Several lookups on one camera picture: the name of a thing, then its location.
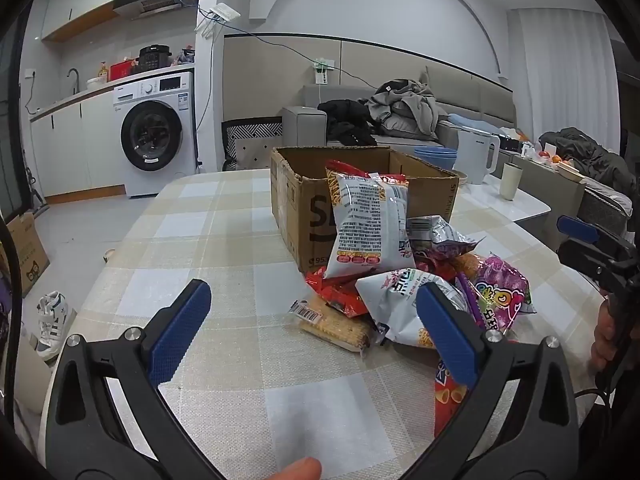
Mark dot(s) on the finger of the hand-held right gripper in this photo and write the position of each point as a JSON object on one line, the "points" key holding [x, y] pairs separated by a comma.
{"points": [[595, 265], [576, 227]]}

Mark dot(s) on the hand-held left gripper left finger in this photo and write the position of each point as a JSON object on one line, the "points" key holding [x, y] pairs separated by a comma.
{"points": [[180, 332]]}

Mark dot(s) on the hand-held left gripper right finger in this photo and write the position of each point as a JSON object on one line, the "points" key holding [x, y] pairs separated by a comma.
{"points": [[450, 332]]}

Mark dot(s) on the white green snack packet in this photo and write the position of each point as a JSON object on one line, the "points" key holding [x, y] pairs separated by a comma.
{"points": [[395, 305]]}

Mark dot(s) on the red chip snack packet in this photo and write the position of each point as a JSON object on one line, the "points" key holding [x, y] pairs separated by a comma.
{"points": [[447, 405]]}

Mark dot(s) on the silver purple snack packet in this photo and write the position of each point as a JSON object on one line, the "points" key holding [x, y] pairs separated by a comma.
{"points": [[435, 237]]}

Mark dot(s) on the clear cracker packet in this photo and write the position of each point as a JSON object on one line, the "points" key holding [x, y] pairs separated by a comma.
{"points": [[335, 327]]}

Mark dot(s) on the brown cardboard box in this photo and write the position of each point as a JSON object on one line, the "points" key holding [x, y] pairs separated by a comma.
{"points": [[300, 210]]}

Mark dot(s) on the person's right forearm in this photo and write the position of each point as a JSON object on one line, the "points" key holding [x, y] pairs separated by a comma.
{"points": [[612, 445]]}

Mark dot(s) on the person's right hand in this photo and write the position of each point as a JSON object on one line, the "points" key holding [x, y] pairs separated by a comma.
{"points": [[604, 332]]}

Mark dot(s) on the person's left hand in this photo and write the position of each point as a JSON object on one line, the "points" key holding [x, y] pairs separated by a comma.
{"points": [[300, 470]]}

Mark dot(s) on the grey upholstered seat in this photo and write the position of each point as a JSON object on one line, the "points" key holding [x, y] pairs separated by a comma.
{"points": [[555, 200]]}

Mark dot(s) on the dark jacket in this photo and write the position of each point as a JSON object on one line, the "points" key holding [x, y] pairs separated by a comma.
{"points": [[590, 157]]}

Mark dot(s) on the white cup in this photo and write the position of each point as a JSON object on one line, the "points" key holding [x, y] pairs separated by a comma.
{"points": [[511, 182]]}

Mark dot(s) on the white electric kettle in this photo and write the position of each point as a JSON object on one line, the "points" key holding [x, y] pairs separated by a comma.
{"points": [[475, 157]]}

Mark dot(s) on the beige plate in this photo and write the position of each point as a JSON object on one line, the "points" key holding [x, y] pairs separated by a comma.
{"points": [[462, 177]]}

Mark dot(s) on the white sneaker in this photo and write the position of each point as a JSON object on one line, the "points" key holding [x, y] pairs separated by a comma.
{"points": [[52, 320]]}

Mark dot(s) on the light blue pillow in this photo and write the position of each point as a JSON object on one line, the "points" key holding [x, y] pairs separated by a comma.
{"points": [[470, 122]]}

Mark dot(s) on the blue bowl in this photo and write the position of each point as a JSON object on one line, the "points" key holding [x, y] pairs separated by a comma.
{"points": [[437, 165], [435, 153]]}

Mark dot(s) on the white curtain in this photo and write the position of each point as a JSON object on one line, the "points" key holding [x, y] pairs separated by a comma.
{"points": [[565, 75]]}

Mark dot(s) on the printed cardboard box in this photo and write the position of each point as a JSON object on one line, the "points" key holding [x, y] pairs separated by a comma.
{"points": [[25, 255]]}

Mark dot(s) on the white washing machine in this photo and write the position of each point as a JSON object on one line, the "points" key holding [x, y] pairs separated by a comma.
{"points": [[155, 130]]}

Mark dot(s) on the grey clothes pile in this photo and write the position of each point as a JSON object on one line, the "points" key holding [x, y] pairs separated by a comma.
{"points": [[410, 107]]}

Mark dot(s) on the white base cabinet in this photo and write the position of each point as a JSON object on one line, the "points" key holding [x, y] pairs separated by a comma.
{"points": [[75, 145]]}

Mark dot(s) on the black jacket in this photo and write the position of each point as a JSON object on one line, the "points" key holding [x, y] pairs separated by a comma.
{"points": [[345, 120]]}

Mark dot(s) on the grey sofa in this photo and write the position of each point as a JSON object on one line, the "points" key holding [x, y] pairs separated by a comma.
{"points": [[305, 120]]}

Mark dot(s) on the white basin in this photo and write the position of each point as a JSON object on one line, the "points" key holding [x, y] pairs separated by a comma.
{"points": [[96, 84]]}

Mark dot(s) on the red box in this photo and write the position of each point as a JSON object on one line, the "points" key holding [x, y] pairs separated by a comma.
{"points": [[121, 71]]}

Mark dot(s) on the dark glass door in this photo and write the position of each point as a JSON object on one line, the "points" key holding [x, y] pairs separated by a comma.
{"points": [[10, 125]]}

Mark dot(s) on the yellow bottle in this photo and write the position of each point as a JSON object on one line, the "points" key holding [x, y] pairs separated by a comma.
{"points": [[103, 72]]}

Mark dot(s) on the black pressure cooker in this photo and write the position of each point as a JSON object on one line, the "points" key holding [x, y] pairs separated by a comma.
{"points": [[155, 58]]}

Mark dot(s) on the kitchen faucet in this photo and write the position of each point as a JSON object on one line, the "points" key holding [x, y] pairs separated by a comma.
{"points": [[75, 77]]}

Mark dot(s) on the white router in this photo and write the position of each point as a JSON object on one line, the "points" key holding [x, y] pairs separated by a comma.
{"points": [[220, 15]]}

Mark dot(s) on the wall socket with charger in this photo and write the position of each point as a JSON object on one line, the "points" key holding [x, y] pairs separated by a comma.
{"points": [[322, 70]]}

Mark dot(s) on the white wall cabinets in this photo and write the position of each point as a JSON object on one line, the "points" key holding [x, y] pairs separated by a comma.
{"points": [[85, 0]]}

